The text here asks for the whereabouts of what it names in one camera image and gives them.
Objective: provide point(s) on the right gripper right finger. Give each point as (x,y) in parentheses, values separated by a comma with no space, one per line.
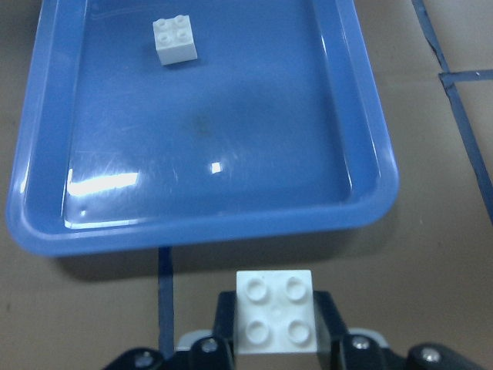
(338,348)

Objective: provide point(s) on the blue plastic tray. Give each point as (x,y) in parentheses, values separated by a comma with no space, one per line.
(275,129)

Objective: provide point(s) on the white block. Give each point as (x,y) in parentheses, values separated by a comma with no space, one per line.
(274,313)
(174,40)

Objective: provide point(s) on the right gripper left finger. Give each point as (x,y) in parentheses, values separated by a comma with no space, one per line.
(214,351)

